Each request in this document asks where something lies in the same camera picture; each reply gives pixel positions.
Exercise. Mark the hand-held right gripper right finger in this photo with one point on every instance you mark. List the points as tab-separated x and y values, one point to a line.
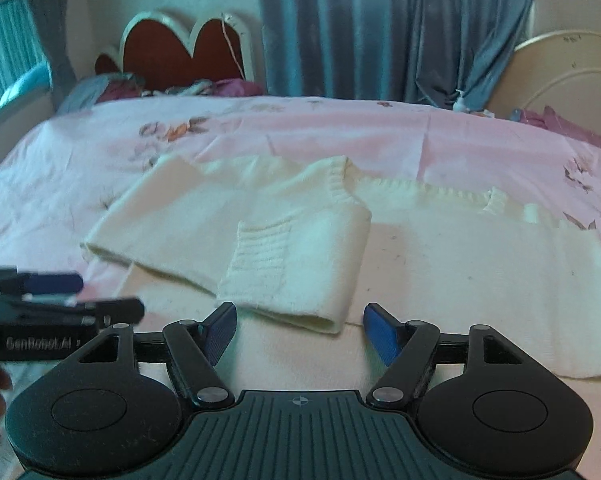
380	332

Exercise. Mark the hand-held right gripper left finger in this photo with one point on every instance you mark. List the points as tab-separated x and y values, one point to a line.
219	332

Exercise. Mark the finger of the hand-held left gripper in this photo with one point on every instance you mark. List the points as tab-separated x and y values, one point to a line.
115	311
55	283

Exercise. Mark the grey-blue pillow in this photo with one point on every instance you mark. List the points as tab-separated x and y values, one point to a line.
95	90

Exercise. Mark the pink floral bedsheet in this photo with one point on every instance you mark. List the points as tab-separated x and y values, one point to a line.
330	125

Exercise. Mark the window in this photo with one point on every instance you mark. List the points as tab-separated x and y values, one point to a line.
5	50

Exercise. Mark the magenta pillow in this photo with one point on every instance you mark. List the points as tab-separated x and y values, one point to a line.
230	87

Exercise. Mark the red heart-shaped headboard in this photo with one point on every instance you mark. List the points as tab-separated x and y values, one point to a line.
155	55

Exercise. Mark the grey-blue curtain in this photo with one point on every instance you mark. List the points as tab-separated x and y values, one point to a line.
53	20
355	25

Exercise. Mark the cream arched headboard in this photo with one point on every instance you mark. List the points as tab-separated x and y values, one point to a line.
560	75

